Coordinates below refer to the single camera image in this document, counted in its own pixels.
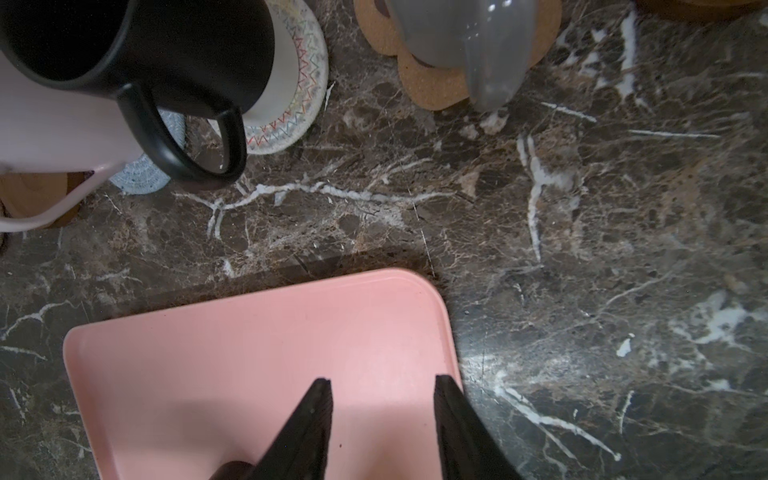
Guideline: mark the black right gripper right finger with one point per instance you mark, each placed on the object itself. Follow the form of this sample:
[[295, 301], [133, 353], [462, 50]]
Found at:
[[466, 448]]

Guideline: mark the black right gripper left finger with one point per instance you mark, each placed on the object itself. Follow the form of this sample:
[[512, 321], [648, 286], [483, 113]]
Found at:
[[300, 450]]

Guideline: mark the grey woven coaster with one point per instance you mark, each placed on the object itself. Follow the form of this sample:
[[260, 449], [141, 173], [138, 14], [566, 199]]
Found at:
[[142, 176]]

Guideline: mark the multicolour woven coaster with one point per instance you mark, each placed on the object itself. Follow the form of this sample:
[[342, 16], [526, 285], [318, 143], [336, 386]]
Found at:
[[278, 52]]

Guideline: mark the paw print coaster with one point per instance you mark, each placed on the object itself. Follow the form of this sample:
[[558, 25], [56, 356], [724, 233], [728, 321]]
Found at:
[[436, 88]]

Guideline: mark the brown wooden coaster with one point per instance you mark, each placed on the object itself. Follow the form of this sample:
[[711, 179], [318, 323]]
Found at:
[[700, 10], [27, 195]]

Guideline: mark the black mug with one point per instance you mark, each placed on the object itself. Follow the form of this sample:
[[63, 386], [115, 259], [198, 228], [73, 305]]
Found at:
[[208, 59]]

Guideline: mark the grey mug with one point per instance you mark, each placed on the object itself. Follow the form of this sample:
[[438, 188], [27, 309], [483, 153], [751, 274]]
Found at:
[[491, 41]]

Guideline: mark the white mug pink handle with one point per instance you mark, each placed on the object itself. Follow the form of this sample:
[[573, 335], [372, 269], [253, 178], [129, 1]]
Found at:
[[47, 131]]

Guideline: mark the pink tray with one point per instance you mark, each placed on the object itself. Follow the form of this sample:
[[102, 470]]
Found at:
[[174, 394]]

